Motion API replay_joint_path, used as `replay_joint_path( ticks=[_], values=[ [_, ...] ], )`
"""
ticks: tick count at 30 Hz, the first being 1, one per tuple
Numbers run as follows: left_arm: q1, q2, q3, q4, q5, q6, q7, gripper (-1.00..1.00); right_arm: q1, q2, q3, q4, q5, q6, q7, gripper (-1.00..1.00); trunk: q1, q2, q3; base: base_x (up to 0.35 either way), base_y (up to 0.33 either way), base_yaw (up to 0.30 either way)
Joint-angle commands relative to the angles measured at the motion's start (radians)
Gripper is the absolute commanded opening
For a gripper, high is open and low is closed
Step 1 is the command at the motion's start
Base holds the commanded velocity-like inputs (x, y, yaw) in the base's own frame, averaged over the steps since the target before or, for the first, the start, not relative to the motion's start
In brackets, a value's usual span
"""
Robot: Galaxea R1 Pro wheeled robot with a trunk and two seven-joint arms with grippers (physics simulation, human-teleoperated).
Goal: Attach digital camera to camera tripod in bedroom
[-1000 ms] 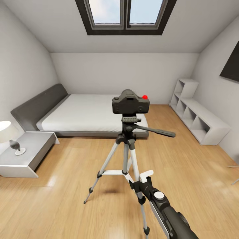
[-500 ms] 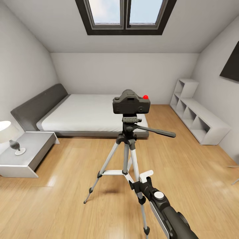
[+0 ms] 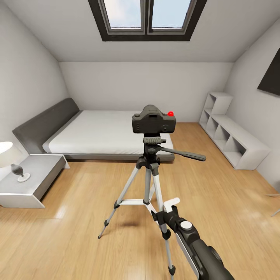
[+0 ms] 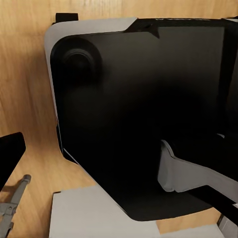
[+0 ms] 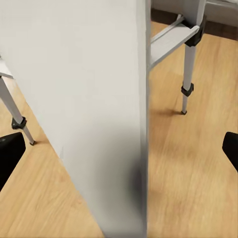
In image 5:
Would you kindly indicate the camera tripod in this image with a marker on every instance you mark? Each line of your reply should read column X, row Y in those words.
column 83, row 67

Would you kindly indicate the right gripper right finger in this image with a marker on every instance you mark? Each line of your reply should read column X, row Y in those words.
column 230, row 148

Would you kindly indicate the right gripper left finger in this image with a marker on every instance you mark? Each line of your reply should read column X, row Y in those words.
column 12, row 148

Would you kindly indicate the bed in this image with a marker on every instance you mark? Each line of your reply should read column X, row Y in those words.
column 220, row 11

